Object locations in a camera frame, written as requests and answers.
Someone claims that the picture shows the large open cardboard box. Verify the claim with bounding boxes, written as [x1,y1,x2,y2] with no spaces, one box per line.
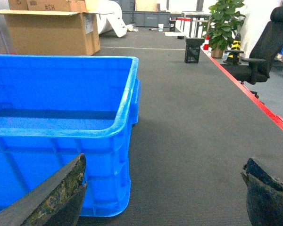
[0,0,113,56]

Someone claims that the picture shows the black office chair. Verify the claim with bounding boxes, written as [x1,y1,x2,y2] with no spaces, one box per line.
[221,6,283,85]

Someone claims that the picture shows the grey storage crates in background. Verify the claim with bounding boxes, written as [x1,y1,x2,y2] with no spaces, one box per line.
[118,0,170,28]

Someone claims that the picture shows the white foam roll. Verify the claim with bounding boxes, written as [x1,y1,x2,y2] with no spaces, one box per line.
[97,0,128,38]

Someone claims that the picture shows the green potted plant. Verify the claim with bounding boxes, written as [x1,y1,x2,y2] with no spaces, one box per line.
[202,0,245,58]

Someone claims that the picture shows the white paper cup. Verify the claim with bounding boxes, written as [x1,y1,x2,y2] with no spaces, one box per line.
[158,24,164,32]

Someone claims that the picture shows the large blue plastic crate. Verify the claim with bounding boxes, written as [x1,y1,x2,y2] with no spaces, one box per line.
[0,55,141,217]

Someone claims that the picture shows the black yellow striped cone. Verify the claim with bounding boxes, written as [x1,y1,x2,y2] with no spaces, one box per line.
[223,33,244,65]

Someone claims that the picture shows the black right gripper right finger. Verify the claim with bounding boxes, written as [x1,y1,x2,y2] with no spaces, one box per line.
[241,157,283,226]

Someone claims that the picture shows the small black box on floor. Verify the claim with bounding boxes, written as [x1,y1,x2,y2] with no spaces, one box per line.
[184,38,205,64]

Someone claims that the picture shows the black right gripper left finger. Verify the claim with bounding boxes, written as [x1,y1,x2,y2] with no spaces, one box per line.
[0,153,87,226]

